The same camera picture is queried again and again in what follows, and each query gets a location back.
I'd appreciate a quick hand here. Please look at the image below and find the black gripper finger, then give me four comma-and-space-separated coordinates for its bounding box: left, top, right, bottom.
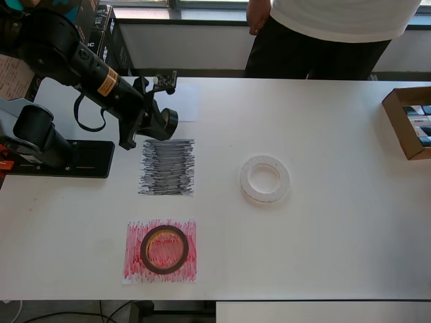
119, 110, 146, 151
140, 100, 175, 143

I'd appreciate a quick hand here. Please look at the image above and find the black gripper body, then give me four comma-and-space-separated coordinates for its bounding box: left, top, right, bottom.
131, 76, 160, 131

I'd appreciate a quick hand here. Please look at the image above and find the black electrical tape roll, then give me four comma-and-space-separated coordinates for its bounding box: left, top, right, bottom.
159, 108, 179, 132

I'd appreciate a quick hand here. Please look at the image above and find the red double-sided tape roll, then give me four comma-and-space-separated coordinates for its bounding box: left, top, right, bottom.
139, 225, 190, 274

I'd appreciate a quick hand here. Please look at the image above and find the large white tape roll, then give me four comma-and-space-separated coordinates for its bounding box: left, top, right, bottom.
238, 153, 291, 204

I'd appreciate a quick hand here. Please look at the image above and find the person right hand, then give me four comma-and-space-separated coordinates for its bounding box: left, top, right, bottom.
246, 0, 272, 36

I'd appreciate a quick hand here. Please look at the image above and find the black scribbled paper sheet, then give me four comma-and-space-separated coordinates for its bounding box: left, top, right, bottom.
137, 138, 197, 198

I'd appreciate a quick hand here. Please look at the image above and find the blank white paper sheet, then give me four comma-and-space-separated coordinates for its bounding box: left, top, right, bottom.
164, 83, 199, 122

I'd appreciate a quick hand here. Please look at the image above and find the large black carton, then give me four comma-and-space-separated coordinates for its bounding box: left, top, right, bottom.
99, 16, 135, 77

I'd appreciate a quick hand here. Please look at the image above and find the black box white lettering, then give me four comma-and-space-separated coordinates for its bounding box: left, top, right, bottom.
74, 0, 114, 59

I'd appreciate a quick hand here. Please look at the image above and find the teal and dark box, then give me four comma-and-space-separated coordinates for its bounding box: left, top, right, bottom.
6, 0, 84, 24

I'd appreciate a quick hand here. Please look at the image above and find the orange clamp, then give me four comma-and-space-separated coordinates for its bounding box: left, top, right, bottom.
0, 141, 16, 172

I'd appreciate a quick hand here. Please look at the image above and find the large GX760A cardboard box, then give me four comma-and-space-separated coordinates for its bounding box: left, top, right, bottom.
0, 53, 36, 102

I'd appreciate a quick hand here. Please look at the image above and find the red scribbled paper sheet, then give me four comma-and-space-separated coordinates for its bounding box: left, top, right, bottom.
121, 218, 198, 285

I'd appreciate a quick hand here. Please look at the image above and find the person in black shorts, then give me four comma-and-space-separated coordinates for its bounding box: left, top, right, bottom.
242, 0, 424, 81

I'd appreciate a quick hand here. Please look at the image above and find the open cardboard tray box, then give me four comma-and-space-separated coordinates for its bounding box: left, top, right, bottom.
381, 86, 431, 162

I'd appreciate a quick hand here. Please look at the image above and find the small white printed box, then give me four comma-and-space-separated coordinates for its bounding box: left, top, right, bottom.
406, 115, 431, 127

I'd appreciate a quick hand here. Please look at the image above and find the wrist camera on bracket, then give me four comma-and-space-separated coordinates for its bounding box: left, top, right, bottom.
147, 70, 178, 96

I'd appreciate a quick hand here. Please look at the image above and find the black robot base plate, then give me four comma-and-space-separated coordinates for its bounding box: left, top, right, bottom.
6, 139, 116, 180

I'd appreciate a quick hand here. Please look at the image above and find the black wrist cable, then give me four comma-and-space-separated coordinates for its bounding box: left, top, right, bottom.
73, 93, 107, 133

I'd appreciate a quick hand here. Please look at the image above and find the black floor cable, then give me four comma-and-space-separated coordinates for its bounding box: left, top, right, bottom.
20, 300, 135, 323

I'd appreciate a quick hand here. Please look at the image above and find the dark table leg frame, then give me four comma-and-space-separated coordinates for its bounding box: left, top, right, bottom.
129, 300, 216, 323

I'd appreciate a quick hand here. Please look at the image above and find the white floor cable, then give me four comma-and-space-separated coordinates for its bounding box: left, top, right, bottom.
0, 298, 23, 323

